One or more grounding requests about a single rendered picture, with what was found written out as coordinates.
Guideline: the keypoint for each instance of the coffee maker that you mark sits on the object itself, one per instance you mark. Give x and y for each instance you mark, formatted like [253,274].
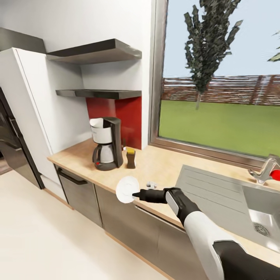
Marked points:
[108,154]

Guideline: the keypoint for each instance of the saucer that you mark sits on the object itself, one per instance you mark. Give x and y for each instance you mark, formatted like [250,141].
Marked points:
[126,187]

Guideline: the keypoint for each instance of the bottle of coffee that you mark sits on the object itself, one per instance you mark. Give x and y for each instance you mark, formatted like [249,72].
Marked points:
[130,158]

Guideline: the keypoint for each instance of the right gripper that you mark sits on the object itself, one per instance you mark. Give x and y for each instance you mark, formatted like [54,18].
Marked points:
[147,195]

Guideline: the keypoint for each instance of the cabinet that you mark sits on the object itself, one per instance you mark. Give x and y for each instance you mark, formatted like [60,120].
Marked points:
[162,243]
[20,159]

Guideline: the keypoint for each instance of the paper coffee filter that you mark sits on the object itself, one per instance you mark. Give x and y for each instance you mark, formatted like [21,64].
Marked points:
[97,122]

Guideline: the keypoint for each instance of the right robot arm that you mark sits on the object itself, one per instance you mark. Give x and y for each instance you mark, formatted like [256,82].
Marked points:
[222,256]

